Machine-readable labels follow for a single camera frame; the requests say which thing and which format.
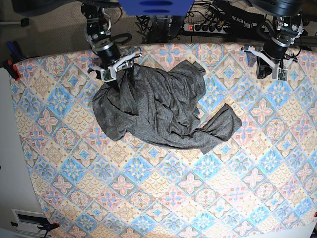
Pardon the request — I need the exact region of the white power strip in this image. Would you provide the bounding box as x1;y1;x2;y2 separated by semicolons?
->
183;23;229;34

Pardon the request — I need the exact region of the red black clamp top left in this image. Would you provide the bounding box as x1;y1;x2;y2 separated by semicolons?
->
2;59;21;81

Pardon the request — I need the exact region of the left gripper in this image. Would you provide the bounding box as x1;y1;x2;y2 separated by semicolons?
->
257;40;288;79

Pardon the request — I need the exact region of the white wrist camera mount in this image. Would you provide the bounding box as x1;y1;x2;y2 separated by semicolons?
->
241;45;288;81
88;53;142;83

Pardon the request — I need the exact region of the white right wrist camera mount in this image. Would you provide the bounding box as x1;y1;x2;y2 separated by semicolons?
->
88;53;142;83

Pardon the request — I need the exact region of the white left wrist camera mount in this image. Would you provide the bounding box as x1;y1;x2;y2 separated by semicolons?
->
241;45;288;81

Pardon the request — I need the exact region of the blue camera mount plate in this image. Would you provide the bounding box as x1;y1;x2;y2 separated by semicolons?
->
118;0;194;16

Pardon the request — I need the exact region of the white vent panel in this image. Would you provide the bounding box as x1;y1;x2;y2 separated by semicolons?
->
10;209;48;238

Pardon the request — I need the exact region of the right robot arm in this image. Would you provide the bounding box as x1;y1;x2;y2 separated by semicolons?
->
81;0;140;91

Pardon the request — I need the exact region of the blue black clamp bottom left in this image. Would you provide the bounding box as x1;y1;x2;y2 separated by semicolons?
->
10;222;59;235

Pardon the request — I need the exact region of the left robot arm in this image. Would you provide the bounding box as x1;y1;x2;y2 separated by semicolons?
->
243;0;304;81

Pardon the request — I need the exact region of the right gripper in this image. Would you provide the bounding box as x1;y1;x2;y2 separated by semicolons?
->
95;42;135;91

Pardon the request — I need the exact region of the grey t-shirt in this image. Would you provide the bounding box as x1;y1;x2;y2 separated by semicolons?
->
92;60;242;154

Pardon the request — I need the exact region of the patterned tablecloth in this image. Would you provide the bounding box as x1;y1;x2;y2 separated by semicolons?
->
10;44;317;238

